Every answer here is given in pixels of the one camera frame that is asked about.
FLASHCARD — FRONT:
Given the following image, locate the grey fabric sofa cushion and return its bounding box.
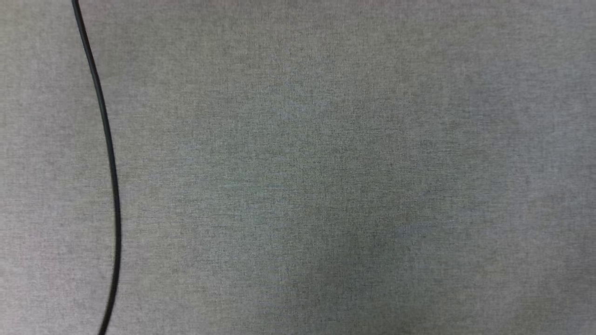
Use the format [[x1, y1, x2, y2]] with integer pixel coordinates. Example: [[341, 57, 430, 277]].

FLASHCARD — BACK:
[[0, 0, 596, 335]]

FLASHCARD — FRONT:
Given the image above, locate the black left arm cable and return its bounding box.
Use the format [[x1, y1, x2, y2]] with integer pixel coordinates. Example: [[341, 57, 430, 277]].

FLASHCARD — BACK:
[[70, 0, 123, 335]]

